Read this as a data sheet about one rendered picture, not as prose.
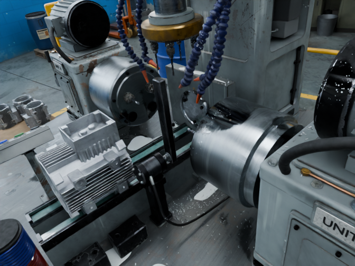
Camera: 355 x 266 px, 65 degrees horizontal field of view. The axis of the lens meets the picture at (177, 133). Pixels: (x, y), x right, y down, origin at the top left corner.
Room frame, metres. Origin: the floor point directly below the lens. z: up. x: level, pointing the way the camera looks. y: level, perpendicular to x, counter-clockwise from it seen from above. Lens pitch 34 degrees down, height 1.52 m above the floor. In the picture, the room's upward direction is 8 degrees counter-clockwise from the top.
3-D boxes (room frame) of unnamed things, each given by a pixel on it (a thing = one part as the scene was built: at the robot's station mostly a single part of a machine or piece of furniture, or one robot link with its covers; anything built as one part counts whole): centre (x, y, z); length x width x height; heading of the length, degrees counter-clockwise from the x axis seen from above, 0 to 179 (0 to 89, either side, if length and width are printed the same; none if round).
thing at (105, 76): (1.10, 0.21, 1.04); 0.37 x 0.25 x 0.25; 36
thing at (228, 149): (0.55, -0.19, 1.04); 0.41 x 0.25 x 0.25; 36
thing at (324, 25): (4.47, -2.58, 0.14); 0.30 x 0.30 x 0.27
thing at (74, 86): (1.30, 0.36, 0.99); 0.35 x 0.31 x 0.37; 36
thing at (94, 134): (0.65, 0.24, 1.11); 0.12 x 0.11 x 0.07; 126
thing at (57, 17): (1.31, 0.41, 1.16); 0.33 x 0.26 x 0.42; 36
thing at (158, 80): (0.63, 0.03, 1.12); 0.04 x 0.03 x 0.26; 126
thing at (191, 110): (0.87, -0.07, 1.01); 0.15 x 0.02 x 0.15; 36
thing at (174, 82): (0.91, -0.12, 0.97); 0.30 x 0.11 x 0.34; 36
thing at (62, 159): (0.62, 0.27, 1.01); 0.20 x 0.19 x 0.19; 126
